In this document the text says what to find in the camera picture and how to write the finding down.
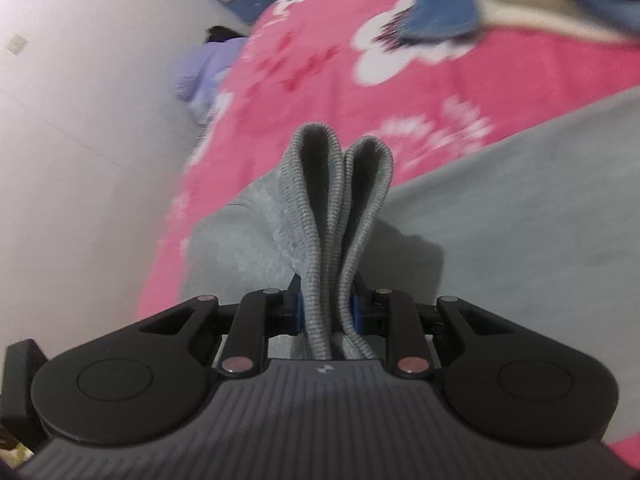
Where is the light purple quilt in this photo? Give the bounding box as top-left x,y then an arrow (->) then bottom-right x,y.
172,25 -> 251,126

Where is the grey sweater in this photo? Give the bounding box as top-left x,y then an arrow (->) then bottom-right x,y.
180,85 -> 640,456

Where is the pink floral blanket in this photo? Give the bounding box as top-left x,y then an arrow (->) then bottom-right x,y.
135,0 -> 640,480

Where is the beige garment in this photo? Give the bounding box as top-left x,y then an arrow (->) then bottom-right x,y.
475,0 -> 640,46

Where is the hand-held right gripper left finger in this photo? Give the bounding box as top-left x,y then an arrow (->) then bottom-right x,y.
137,275 -> 305,379

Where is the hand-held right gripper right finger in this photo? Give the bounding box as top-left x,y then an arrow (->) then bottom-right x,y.
352,287 -> 518,379

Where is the black box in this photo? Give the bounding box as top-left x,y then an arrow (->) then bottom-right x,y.
0,339 -> 48,456

